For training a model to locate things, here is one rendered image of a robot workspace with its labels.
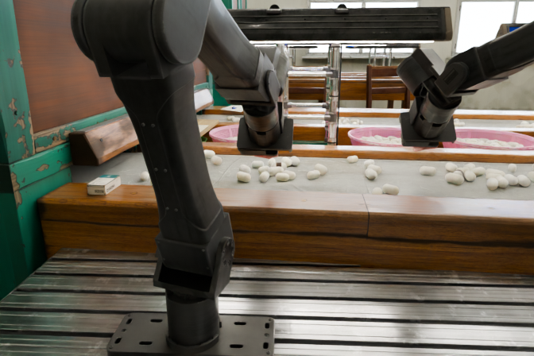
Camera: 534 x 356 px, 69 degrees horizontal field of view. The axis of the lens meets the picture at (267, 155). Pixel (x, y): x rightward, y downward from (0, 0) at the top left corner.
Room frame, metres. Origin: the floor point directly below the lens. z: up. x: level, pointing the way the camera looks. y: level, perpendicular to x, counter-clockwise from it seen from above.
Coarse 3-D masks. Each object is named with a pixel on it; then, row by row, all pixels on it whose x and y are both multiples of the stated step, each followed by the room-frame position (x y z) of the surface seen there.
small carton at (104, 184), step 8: (104, 176) 0.71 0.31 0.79; (112, 176) 0.71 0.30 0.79; (88, 184) 0.67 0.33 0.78; (96, 184) 0.67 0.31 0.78; (104, 184) 0.67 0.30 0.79; (112, 184) 0.69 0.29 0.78; (120, 184) 0.72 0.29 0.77; (88, 192) 0.67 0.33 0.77; (96, 192) 0.67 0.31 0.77; (104, 192) 0.67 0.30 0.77
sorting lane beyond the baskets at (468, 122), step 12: (300, 120) 1.60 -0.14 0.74; (312, 120) 1.60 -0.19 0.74; (360, 120) 1.60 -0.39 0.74; (372, 120) 1.60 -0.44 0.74; (384, 120) 1.60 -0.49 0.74; (396, 120) 1.60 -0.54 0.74; (468, 120) 1.60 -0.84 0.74; (480, 120) 1.60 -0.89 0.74; (492, 120) 1.60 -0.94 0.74; (504, 120) 1.60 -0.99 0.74; (516, 120) 1.59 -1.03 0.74
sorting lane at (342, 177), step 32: (128, 160) 0.99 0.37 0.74; (224, 160) 0.99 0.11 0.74; (256, 160) 0.99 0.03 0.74; (320, 160) 0.99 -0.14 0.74; (384, 160) 0.99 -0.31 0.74; (352, 192) 0.75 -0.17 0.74; (384, 192) 0.75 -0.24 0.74; (416, 192) 0.75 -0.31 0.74; (448, 192) 0.75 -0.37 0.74; (480, 192) 0.75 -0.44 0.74; (512, 192) 0.75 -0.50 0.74
